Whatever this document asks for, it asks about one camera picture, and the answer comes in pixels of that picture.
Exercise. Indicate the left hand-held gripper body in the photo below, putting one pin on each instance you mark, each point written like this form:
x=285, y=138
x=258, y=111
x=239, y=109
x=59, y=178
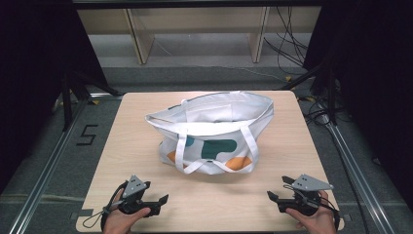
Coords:
x=133, y=190

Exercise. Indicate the person's left hand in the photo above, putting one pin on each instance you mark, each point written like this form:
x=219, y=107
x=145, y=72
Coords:
x=125, y=221

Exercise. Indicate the dark curtain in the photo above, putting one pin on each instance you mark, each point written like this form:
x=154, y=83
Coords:
x=373, y=97
x=39, y=81

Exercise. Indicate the person's right hand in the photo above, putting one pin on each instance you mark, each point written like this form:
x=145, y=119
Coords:
x=316, y=221

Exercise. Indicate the white tote bag coloured patches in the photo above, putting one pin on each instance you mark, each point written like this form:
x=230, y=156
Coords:
x=211, y=120

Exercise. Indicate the light wooden shelf unit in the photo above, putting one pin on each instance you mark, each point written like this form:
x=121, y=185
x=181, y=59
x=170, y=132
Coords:
x=201, y=29

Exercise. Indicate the aluminium floor rail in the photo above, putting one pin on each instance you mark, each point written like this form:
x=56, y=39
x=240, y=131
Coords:
x=360, y=182
x=42, y=175

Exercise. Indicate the black metal stand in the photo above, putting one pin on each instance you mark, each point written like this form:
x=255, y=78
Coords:
x=76, y=94
x=324, y=81

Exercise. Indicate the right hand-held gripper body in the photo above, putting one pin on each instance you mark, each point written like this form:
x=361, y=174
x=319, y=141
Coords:
x=307, y=195

